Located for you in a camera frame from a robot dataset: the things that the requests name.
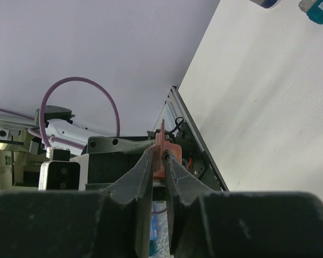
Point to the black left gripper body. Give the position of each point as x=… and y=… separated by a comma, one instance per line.
x=129, y=178

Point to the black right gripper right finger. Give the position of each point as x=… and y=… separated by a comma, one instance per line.
x=207, y=223

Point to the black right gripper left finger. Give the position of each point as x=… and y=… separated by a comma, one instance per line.
x=114, y=222

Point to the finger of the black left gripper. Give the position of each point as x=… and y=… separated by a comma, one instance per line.
x=102, y=144

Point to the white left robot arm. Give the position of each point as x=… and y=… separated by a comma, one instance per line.
x=64, y=133

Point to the white capped pill bottle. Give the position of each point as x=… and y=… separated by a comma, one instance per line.
x=265, y=3

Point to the grey pill box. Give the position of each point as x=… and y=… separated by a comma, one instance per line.
x=305, y=5

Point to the teal pill box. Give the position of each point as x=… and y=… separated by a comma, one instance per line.
x=315, y=12

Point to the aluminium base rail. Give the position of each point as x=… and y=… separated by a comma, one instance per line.
x=196, y=157

